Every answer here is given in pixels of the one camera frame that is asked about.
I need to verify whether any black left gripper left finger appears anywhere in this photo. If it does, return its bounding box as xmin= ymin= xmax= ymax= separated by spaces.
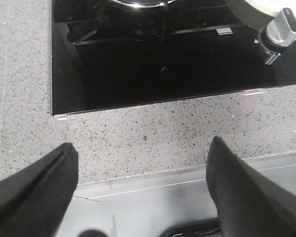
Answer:
xmin=0 ymin=143 xmax=78 ymax=237

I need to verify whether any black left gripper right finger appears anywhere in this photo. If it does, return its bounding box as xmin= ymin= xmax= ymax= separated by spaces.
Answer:
xmin=206 ymin=136 xmax=296 ymax=237

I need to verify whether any white ceramic plate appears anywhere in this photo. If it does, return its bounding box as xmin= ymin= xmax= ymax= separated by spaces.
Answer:
xmin=223 ymin=0 xmax=296 ymax=18

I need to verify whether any grey cabinet front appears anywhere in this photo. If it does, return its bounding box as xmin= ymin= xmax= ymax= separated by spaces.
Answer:
xmin=56 ymin=151 xmax=296 ymax=237

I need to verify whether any black glass cooktop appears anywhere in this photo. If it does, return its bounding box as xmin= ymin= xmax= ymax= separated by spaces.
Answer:
xmin=51 ymin=0 xmax=296 ymax=116

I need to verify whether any black right pan support grate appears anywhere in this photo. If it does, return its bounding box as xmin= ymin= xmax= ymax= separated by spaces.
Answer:
xmin=66 ymin=0 xmax=178 ymax=45

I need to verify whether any silver right stove knob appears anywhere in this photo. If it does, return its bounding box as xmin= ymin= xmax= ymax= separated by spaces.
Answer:
xmin=259 ymin=7 xmax=296 ymax=54

